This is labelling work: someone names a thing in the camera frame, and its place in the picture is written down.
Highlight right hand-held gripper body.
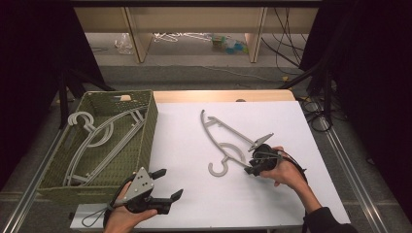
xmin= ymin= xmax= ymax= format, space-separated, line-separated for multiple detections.
xmin=247 ymin=132 xmax=280 ymax=178

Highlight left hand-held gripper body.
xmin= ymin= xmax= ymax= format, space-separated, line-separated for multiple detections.
xmin=113 ymin=167 xmax=172 ymax=216

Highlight green woven basket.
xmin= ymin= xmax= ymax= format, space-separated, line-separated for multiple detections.
xmin=37 ymin=89 xmax=159 ymax=205

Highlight beige plastic clothes hanger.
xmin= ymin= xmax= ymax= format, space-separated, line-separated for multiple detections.
xmin=64 ymin=110 xmax=147 ymax=187
xmin=200 ymin=109 xmax=260 ymax=178
xmin=66 ymin=108 xmax=147 ymax=187

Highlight person's right hand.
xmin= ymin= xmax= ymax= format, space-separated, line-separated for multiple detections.
xmin=259 ymin=146 xmax=308 ymax=192

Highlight person's left hand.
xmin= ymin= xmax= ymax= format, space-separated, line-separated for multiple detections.
xmin=103 ymin=181 xmax=159 ymax=233

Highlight white table mat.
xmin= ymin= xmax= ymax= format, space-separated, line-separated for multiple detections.
xmin=69 ymin=101 xmax=352 ymax=231

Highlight black stand legs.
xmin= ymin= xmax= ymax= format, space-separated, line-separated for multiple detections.
xmin=277 ymin=60 xmax=336 ymax=128
xmin=57 ymin=68 xmax=116 ymax=130

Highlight colourful plastic items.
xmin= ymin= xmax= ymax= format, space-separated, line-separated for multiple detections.
xmin=211 ymin=34 xmax=250 ymax=55

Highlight clear plastic bag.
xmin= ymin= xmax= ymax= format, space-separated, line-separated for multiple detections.
xmin=114 ymin=32 xmax=134 ymax=55

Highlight black curtain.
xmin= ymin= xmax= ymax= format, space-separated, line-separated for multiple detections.
xmin=0 ymin=0 xmax=108 ymax=192
xmin=299 ymin=0 xmax=412 ymax=224

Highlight wooden cabinet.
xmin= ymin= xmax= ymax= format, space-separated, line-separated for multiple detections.
xmin=74 ymin=6 xmax=320 ymax=64

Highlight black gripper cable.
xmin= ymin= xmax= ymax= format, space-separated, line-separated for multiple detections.
xmin=281 ymin=150 xmax=309 ymax=183

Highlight grey cable loop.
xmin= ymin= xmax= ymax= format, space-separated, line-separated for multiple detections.
xmin=81 ymin=206 xmax=112 ymax=228

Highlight aluminium rail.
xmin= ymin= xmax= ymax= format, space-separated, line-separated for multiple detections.
xmin=318 ymin=116 xmax=390 ymax=233
xmin=2 ymin=128 xmax=67 ymax=233

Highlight black floor cables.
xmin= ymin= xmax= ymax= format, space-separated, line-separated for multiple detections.
xmin=260 ymin=7 xmax=310 ymax=76

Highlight white wire hangers on floor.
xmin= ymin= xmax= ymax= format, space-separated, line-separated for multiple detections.
xmin=153 ymin=31 xmax=212 ymax=44

